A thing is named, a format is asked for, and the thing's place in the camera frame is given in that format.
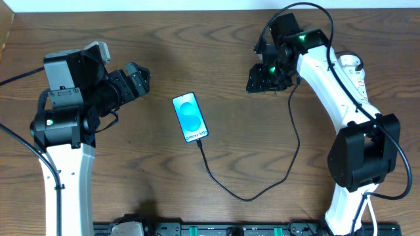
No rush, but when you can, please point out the white power strip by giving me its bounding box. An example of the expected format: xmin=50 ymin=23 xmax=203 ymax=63
xmin=352 ymin=78 xmax=369 ymax=103

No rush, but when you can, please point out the white power strip cord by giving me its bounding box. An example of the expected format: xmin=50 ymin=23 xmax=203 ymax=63
xmin=366 ymin=196 xmax=379 ymax=236

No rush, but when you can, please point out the blue Galaxy smartphone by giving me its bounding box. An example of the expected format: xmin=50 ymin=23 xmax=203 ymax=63
xmin=172 ymin=92 xmax=209 ymax=143

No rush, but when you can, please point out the white charger plug adapter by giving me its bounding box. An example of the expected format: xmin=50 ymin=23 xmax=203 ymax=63
xmin=339 ymin=54 xmax=365 ymax=81

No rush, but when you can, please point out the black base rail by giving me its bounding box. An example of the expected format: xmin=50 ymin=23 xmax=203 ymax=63
xmin=93 ymin=221 xmax=402 ymax=236

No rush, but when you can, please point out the black USB charging cable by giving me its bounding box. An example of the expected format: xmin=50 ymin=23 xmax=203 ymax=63
xmin=196 ymin=78 xmax=302 ymax=203

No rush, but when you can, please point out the brown cardboard panel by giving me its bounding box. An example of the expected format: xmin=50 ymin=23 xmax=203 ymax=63
xmin=0 ymin=0 xmax=15 ymax=58

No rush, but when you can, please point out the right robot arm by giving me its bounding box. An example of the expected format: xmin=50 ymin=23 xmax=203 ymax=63
xmin=246 ymin=13 xmax=400 ymax=235

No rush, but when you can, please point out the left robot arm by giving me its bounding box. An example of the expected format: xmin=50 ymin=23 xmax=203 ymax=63
xmin=30 ymin=41 xmax=152 ymax=235

